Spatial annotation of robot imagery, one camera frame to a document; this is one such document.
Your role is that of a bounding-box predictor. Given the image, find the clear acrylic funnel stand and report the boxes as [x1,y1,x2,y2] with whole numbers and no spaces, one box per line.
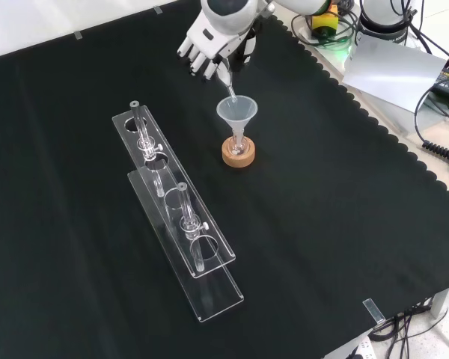
[112,99,245,324]

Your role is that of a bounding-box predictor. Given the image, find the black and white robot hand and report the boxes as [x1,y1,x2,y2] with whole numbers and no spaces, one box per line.
[176,15,265,85]

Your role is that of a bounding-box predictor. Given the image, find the clear glass weighing funnel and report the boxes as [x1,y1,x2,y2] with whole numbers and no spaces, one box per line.
[218,61,238,104]

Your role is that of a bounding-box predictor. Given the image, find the small glass round-bottom flask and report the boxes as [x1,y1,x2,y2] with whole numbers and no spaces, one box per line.
[227,135,248,156]

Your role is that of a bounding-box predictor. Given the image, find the white power strip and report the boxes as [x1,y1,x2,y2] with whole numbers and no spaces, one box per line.
[343,335,376,359]

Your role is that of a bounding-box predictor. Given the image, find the cork ring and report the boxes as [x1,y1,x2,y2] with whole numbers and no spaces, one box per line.
[221,135,257,170]

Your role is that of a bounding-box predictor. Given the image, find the white table leg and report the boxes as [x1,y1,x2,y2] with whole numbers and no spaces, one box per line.
[429,279,449,320]

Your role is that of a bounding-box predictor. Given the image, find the black cable with ribbed plug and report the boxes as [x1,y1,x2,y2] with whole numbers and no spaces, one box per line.
[413,82,449,174]

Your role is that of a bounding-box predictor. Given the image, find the translucent plastic funnel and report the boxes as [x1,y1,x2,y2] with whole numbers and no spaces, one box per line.
[215,96,259,151]

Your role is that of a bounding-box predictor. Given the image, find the black bench cloth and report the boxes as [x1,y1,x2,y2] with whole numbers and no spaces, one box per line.
[0,0,449,359]

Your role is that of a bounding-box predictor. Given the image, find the yellow stop button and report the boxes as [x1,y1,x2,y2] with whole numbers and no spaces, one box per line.
[309,4,340,39]

